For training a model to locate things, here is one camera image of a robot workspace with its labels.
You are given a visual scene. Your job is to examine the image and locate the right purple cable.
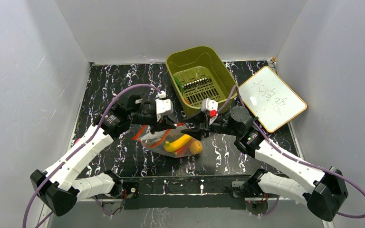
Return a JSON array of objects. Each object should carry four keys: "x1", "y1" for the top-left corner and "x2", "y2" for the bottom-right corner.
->
[{"x1": 217, "y1": 84, "x2": 365, "y2": 219}]

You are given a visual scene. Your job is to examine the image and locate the orange toy fruit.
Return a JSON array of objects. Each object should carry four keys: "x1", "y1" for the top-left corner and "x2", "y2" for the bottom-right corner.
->
[{"x1": 189, "y1": 141, "x2": 203, "y2": 155}]

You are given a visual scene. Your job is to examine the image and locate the clear zip bag orange zipper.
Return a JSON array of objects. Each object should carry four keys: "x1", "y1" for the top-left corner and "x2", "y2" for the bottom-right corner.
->
[{"x1": 133, "y1": 123, "x2": 203, "y2": 158}]

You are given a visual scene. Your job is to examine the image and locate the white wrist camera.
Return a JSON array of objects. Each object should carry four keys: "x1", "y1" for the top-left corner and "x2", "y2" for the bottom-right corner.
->
[
  {"x1": 155, "y1": 99, "x2": 174, "y2": 122},
  {"x1": 201, "y1": 98, "x2": 218, "y2": 125}
]

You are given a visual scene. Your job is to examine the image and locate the purple cable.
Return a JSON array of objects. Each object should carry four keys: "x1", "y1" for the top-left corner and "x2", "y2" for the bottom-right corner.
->
[
  {"x1": 217, "y1": 84, "x2": 365, "y2": 219},
  {"x1": 22, "y1": 83, "x2": 167, "y2": 228}
]

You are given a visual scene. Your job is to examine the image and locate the yellow toy banana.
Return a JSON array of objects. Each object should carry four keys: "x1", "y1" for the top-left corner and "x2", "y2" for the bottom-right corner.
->
[{"x1": 164, "y1": 134, "x2": 192, "y2": 152}]

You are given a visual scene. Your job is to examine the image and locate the olive green plastic basket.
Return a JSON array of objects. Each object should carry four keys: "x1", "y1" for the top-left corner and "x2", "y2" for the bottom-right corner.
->
[{"x1": 165, "y1": 46, "x2": 237, "y2": 116}]

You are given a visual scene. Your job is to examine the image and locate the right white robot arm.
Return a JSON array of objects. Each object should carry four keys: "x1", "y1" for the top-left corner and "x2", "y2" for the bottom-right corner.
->
[{"x1": 182, "y1": 106, "x2": 348, "y2": 221}]

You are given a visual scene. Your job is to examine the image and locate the black metal base rail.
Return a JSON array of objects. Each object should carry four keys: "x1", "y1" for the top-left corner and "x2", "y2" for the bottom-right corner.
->
[{"x1": 44, "y1": 175, "x2": 327, "y2": 215}]

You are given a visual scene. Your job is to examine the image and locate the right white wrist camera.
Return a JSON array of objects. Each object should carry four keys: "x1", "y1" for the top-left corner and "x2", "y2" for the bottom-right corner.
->
[{"x1": 201, "y1": 98, "x2": 218, "y2": 125}]

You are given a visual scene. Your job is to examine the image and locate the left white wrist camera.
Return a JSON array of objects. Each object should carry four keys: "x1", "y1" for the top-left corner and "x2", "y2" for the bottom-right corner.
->
[{"x1": 155, "y1": 99, "x2": 174, "y2": 122}]

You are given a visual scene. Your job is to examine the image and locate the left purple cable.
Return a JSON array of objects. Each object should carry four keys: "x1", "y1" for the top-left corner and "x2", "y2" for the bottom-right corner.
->
[{"x1": 22, "y1": 83, "x2": 167, "y2": 228}]

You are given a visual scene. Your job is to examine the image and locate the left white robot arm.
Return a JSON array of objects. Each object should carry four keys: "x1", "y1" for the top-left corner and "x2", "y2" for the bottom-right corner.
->
[{"x1": 30, "y1": 95, "x2": 176, "y2": 216}]

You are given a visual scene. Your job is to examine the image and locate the small whiteboard wooden frame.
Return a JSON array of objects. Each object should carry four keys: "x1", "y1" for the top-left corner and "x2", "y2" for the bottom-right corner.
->
[{"x1": 239, "y1": 66, "x2": 307, "y2": 133}]

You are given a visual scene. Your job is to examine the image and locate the green toy vegetable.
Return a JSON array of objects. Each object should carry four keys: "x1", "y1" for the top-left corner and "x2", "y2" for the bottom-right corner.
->
[{"x1": 173, "y1": 76, "x2": 183, "y2": 94}]

